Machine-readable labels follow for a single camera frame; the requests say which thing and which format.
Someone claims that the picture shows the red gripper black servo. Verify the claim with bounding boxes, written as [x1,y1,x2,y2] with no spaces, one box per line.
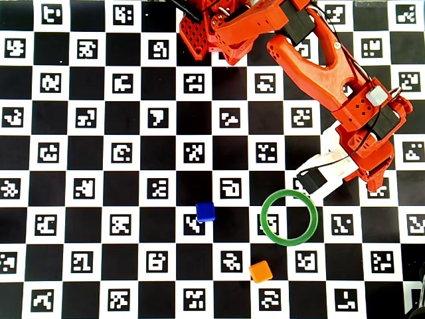
[338,98,414,197]

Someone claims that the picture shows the orange plastic cube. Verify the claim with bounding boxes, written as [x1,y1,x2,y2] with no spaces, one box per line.
[248,261,274,284]

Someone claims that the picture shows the blue plastic cube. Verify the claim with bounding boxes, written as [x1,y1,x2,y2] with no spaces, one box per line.
[195,201,216,223]

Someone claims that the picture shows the red perforated robot base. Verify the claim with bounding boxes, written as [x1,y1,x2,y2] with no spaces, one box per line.
[178,0,216,61]

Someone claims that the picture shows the translucent tape strip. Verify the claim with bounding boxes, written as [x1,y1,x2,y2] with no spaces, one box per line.
[354,0,388,8]

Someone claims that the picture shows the black white checkerboard marker mat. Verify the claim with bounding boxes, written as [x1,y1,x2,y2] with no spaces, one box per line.
[0,0,425,319]

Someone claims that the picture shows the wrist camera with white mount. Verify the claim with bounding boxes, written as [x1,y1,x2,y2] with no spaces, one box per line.
[294,122,361,204]

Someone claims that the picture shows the thin black camera cable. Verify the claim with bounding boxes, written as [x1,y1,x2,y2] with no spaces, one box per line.
[297,105,386,175]

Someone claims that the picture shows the green flat plastic ring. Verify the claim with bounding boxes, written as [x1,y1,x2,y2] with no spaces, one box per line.
[260,188,319,247]

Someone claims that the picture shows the white red servo wires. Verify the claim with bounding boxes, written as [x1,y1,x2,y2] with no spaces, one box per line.
[308,5,404,100]

